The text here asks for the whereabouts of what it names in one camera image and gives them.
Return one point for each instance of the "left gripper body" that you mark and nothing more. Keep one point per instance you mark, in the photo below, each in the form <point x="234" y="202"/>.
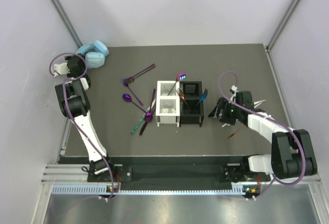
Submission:
<point x="82" y="62"/>

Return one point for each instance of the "blue fork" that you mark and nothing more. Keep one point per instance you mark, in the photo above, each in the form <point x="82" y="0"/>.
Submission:
<point x="203" y="97"/>

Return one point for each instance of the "light blue headphones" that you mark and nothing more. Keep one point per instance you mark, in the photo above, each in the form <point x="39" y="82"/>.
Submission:
<point x="94" y="53"/>

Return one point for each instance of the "copper fork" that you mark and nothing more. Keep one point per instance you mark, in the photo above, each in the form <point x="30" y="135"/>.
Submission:
<point x="181" y="94"/>

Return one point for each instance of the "rainbow spoon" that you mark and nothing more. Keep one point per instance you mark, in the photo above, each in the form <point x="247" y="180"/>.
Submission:
<point x="181" y="76"/>

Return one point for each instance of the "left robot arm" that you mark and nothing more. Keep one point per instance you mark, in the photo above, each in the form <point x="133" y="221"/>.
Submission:
<point x="74" y="105"/>

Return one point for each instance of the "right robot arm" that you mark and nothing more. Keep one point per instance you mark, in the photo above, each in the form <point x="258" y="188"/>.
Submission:
<point x="292" y="153"/>

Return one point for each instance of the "black utensil container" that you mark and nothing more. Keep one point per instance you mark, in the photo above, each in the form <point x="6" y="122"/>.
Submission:
<point x="193" y="91"/>

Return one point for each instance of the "copper spoon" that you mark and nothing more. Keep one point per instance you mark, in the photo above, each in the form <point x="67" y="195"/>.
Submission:
<point x="236" y="132"/>

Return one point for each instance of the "white utensil container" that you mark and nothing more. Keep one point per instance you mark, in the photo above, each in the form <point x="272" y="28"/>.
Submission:
<point x="167" y="103"/>

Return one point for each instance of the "silver black fork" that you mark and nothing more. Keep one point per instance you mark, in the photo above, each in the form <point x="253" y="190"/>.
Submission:
<point x="132" y="78"/>

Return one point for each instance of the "purple spoon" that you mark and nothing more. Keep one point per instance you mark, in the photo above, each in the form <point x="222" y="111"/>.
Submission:
<point x="149" y="116"/>
<point x="128" y="98"/>

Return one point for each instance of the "black knife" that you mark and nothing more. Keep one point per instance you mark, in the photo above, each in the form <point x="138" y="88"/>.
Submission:
<point x="145" y="124"/>

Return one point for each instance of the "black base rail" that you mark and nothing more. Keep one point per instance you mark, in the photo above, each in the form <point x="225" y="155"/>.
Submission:
<point x="176" y="173"/>

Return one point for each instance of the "white-blade green-handle knife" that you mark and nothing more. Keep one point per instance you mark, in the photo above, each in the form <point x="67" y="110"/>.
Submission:
<point x="138" y="124"/>

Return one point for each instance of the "perforated cable duct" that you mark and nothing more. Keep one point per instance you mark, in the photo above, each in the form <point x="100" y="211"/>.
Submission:
<point x="88" y="189"/>

